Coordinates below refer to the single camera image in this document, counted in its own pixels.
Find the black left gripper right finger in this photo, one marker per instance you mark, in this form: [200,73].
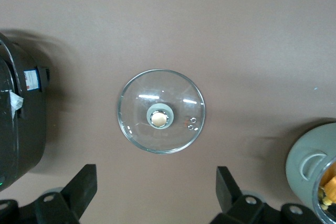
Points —
[228,195]

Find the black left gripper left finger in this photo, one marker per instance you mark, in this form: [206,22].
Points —
[78,192]

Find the round glass pot lid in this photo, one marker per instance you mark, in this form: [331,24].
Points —
[136,129]

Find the yellow corn cob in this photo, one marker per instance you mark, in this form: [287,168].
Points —
[331,186]

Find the grey-green electric pot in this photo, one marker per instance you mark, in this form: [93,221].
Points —
[299,171]

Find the dark brown rice cooker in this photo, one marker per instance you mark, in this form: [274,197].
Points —
[29,134]

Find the white paper tag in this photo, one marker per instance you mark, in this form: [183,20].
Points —
[15,100]

